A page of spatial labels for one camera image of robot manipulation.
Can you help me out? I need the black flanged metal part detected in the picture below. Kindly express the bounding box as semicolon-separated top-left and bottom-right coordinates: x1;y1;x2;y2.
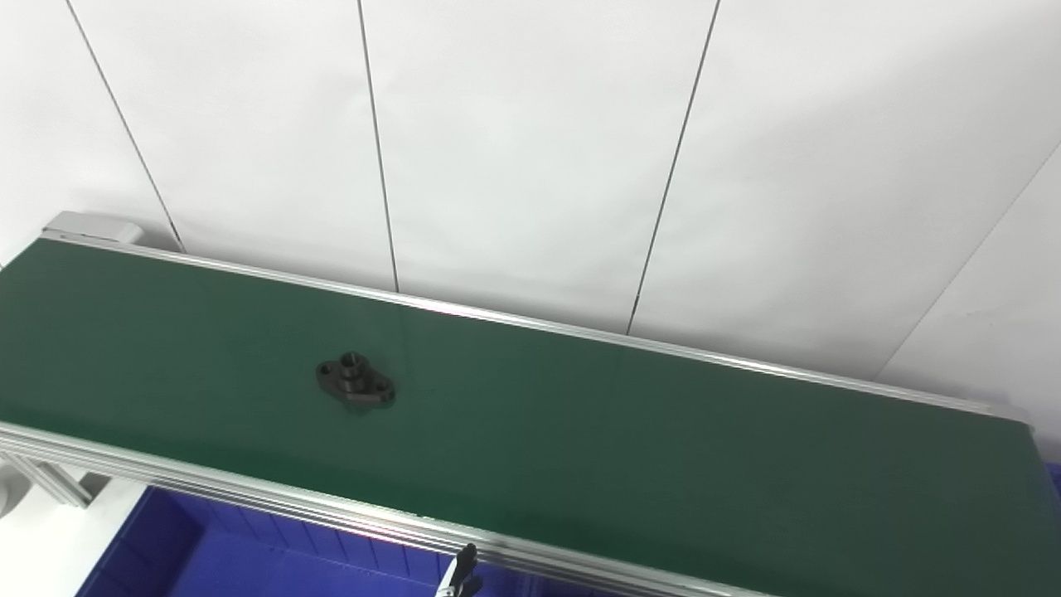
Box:
315;352;397;408

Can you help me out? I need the green conveyor belt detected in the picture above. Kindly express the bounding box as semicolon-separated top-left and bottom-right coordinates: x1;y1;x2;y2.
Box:
0;239;1061;597
0;231;1037;597

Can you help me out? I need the grey conveyor end housing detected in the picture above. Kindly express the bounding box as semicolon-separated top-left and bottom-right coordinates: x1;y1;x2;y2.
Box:
41;211;143;246

